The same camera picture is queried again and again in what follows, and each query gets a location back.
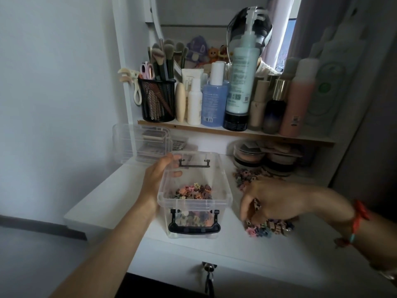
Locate blue bottle with white cap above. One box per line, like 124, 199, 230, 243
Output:
201, 61, 230, 128

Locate black mesh brush holder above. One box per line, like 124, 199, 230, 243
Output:
138, 78, 177, 123

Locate large white bottle green mark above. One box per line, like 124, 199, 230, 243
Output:
305, 23, 367, 137

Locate bunch of makeup brushes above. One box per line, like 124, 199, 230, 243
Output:
148, 38, 189, 82

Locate beige oval makeup sponge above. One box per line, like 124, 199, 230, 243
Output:
175, 82, 186, 123

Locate silver wrist band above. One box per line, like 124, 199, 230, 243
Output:
374, 264, 397, 288

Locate mirror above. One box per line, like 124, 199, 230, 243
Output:
151, 0, 302, 78

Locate person's left forearm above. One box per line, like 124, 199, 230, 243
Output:
50, 196, 159, 298

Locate heap of boxed hair clips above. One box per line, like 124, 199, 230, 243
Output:
168, 182, 215, 227

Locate dark bottle with gold cap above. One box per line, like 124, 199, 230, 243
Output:
262, 79, 291, 135

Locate beige foundation bottle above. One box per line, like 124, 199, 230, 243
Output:
247, 78, 271, 131

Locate person's right hand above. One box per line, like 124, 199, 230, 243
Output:
239, 178, 317, 228

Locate small white bottle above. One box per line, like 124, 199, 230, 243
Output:
187, 78, 203, 126

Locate person's left hand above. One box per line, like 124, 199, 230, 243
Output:
140, 153, 183, 209

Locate white drawer front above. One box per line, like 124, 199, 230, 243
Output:
127, 237, 397, 298

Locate pink scissors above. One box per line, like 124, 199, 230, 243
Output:
140, 61, 155, 80

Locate tall pale green pump bottle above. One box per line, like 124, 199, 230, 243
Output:
223, 6, 261, 132

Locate person's right forearm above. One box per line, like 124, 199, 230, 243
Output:
312, 187, 397, 278

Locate white cosmetic tube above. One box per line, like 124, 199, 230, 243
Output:
181, 68, 204, 91

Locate wooden shelf board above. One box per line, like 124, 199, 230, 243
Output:
138, 119, 336, 145

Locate clear plastic organiser box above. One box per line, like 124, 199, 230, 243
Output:
112, 123, 173, 165

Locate clear box with black handles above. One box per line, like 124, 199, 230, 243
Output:
157, 151, 233, 239

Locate pink bottle with white cap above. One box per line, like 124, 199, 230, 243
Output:
278, 58, 320, 138

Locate pile of loose hair clips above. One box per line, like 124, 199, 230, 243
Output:
233, 167, 295, 239

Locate key in drawer lock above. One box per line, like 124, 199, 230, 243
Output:
202, 262, 218, 298

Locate red cord bracelet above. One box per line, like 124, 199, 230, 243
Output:
334, 200, 371, 249

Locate false eyelash pack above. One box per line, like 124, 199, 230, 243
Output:
172, 136, 190, 151

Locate beige eyelash curler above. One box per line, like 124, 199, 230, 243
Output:
117, 68, 143, 106

